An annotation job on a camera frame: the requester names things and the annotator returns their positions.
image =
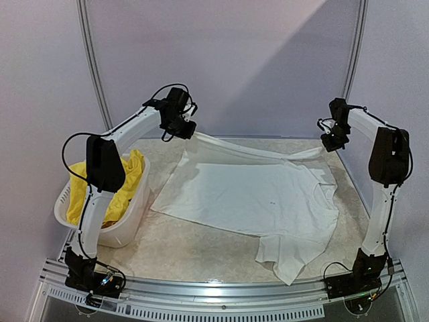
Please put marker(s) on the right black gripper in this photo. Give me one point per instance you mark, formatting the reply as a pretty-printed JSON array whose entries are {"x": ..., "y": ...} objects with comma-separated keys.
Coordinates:
[{"x": 332, "y": 142}]

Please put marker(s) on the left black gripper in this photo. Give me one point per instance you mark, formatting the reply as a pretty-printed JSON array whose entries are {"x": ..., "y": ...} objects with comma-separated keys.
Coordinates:
[{"x": 186, "y": 134}]

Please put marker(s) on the white t-shirt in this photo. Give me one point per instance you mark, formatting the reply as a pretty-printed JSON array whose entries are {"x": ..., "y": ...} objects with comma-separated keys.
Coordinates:
[{"x": 286, "y": 200}]

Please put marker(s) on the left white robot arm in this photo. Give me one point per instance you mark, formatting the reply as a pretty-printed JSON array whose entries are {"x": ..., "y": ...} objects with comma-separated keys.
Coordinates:
[{"x": 105, "y": 174}]

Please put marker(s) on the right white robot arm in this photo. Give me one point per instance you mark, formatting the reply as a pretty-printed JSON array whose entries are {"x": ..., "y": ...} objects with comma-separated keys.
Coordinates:
[{"x": 390, "y": 165}]

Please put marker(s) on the white plastic laundry basket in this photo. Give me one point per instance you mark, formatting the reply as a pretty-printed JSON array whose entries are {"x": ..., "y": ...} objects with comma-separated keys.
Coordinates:
[{"x": 121, "y": 233}]

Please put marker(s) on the yellow garment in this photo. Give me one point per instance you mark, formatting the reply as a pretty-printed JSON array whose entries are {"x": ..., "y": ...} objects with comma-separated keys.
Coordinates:
[{"x": 133, "y": 166}]

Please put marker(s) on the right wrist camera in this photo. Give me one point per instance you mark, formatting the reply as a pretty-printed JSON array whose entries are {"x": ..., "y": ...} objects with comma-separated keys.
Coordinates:
[{"x": 326, "y": 125}]

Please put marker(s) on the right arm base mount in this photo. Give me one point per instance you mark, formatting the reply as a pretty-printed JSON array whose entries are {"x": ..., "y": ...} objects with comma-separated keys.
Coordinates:
[{"x": 344, "y": 285}]

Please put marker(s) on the front aluminium rail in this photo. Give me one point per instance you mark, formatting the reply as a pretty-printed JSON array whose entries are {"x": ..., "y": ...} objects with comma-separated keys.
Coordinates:
[{"x": 160, "y": 300}]

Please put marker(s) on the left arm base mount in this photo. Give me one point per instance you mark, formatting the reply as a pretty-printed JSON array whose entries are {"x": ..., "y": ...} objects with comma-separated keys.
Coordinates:
[{"x": 91, "y": 276}]

